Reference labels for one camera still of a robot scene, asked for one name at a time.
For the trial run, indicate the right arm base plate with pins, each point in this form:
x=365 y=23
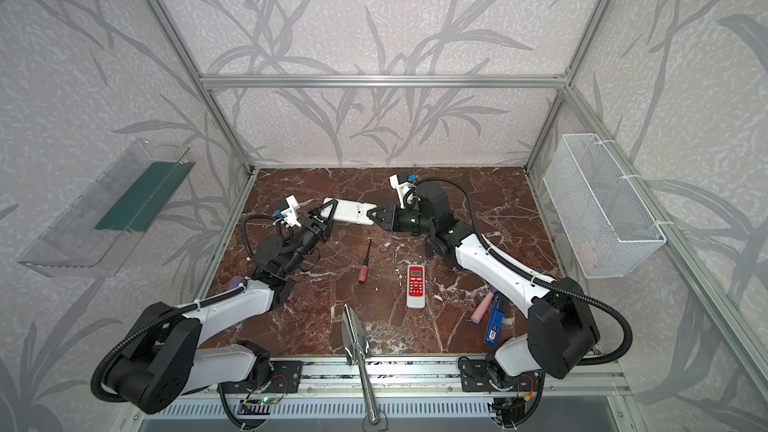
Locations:
x=481 y=375

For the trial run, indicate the metal camera pole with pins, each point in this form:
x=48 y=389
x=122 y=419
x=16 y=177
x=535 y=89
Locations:
x=357 y=351

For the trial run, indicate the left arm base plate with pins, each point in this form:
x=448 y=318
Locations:
x=284 y=378

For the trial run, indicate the clear plastic wall shelf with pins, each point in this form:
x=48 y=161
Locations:
x=95 y=235

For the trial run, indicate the white wire basket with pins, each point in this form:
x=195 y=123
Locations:
x=609 y=227

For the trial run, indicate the red white remote control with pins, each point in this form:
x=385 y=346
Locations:
x=415 y=290

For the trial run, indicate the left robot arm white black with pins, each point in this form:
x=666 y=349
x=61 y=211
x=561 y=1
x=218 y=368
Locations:
x=161 y=357

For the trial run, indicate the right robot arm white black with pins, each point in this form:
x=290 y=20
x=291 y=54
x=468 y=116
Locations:
x=561 y=328

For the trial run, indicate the pink cylinder right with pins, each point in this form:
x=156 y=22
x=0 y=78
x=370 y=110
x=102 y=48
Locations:
x=483 y=306

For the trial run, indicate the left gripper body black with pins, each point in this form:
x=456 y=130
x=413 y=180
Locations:
x=312 y=225

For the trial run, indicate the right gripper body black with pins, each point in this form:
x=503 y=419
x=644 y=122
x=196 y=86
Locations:
x=394 y=219

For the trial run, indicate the red handled screwdriver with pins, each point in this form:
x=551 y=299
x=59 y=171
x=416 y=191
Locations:
x=364 y=270

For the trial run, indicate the purple object left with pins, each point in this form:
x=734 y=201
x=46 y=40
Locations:
x=236 y=282

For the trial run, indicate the blue lighter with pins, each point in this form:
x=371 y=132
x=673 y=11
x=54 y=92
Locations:
x=495 y=322

